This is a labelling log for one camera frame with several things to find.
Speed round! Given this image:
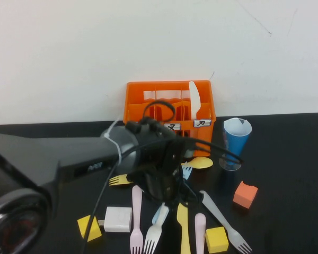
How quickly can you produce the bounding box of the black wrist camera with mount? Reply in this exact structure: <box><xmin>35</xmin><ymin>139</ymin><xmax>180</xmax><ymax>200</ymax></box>
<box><xmin>158</xmin><ymin>137</ymin><xmax>196</xmax><ymax>175</ymax></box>

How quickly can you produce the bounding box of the white plastic fork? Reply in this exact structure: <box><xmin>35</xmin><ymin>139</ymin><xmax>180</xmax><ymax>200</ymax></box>
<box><xmin>143</xmin><ymin>202</ymin><xmax>172</xmax><ymax>254</ymax></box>

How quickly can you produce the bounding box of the white label printed 刀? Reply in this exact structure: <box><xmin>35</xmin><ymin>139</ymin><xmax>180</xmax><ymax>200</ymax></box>
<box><xmin>193</xmin><ymin>119</ymin><xmax>212</xmax><ymax>128</ymax></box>

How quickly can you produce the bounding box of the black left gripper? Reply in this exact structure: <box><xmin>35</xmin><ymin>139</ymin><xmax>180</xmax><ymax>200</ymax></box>
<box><xmin>134</xmin><ymin>169</ymin><xmax>181</xmax><ymax>204</ymax></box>

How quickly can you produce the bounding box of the white power adapter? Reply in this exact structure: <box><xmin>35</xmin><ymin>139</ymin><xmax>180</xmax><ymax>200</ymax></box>
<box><xmin>98</xmin><ymin>206</ymin><xmax>133</xmax><ymax>233</ymax></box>

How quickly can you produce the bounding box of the white plastic knife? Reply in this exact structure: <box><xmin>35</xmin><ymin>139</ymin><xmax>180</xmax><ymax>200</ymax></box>
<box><xmin>188</xmin><ymin>80</ymin><xmax>202</xmax><ymax>119</ymax></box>

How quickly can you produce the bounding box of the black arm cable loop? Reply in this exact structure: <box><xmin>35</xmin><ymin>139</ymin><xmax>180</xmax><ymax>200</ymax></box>
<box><xmin>126</xmin><ymin>99</ymin><xmax>177</xmax><ymax>133</ymax></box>

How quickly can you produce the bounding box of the blue paper cone cup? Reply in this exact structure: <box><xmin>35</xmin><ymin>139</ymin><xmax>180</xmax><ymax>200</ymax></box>
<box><xmin>222</xmin><ymin>117</ymin><xmax>253</xmax><ymax>166</ymax></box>

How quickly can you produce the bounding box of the pink utensil handle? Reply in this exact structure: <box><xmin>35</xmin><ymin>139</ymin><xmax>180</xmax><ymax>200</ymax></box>
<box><xmin>194</xmin><ymin>213</ymin><xmax>207</xmax><ymax>254</ymax></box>

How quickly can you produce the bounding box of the pink plastic fork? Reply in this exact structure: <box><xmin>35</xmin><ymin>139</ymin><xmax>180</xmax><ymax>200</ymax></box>
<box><xmin>129</xmin><ymin>185</ymin><xmax>144</xmax><ymax>254</ymax></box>

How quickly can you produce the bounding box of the yellow plastic spoon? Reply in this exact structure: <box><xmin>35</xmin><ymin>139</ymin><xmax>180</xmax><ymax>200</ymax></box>
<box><xmin>181</xmin><ymin>156</ymin><xmax>214</xmax><ymax>170</ymax></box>

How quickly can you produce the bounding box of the yellow plastic fork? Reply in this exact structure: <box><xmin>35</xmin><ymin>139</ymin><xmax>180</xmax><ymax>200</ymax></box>
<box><xmin>108</xmin><ymin>174</ymin><xmax>135</xmax><ymax>187</ymax></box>

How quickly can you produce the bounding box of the grey translucent plastic fork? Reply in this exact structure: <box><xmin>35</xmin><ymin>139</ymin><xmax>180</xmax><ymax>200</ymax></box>
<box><xmin>198</xmin><ymin>189</ymin><xmax>253</xmax><ymax>254</ymax></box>

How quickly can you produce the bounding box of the yellow foam cube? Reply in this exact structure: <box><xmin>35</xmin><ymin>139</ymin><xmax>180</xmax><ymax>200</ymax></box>
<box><xmin>205</xmin><ymin>226</ymin><xmax>229</xmax><ymax>253</ymax></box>
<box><xmin>76</xmin><ymin>214</ymin><xmax>103</xmax><ymax>243</ymax></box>

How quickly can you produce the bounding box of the yellow plastic knife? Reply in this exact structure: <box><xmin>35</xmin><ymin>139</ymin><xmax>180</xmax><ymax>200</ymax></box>
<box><xmin>176</xmin><ymin>202</ymin><xmax>192</xmax><ymax>254</ymax></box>

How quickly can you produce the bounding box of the orange plastic cutlery holder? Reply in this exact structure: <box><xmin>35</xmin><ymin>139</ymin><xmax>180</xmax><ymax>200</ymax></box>
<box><xmin>123</xmin><ymin>80</ymin><xmax>217</xmax><ymax>158</ymax></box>

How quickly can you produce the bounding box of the orange foam cube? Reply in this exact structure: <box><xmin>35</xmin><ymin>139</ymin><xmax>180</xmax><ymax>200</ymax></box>
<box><xmin>232</xmin><ymin>180</ymin><xmax>259</xmax><ymax>208</ymax></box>

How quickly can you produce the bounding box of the light blue plastic fork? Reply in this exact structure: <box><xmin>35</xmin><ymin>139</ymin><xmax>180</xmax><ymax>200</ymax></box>
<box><xmin>151</xmin><ymin>164</ymin><xmax>193</xmax><ymax>224</ymax></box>

